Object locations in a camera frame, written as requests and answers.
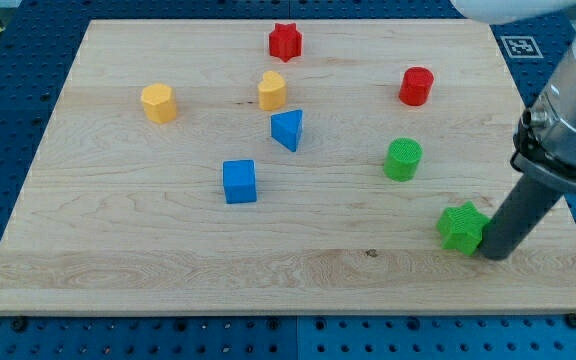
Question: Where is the light wooden board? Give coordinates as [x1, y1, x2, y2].
[0, 20, 576, 317]

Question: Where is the red cylinder block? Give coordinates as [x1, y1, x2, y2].
[399, 67, 434, 106]

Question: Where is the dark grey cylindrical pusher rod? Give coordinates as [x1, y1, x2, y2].
[478, 175, 563, 260]

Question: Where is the green star block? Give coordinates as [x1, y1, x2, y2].
[436, 201, 490, 256]

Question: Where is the white fiducial marker tag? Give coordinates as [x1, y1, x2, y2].
[500, 35, 543, 59]

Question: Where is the red star block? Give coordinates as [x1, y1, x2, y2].
[269, 23, 303, 62]

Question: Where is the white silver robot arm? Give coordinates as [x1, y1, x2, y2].
[478, 37, 576, 260]

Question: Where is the yellow hexagon block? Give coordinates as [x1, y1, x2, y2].
[141, 83, 177, 124]

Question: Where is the blue triangle block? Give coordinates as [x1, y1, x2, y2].
[270, 109, 303, 152]

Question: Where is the blue cube block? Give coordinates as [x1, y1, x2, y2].
[222, 159, 257, 204]

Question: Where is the yellow heart block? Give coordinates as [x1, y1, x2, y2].
[257, 71, 287, 111]

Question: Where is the green cylinder block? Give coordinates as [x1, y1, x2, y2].
[383, 137, 423, 182]

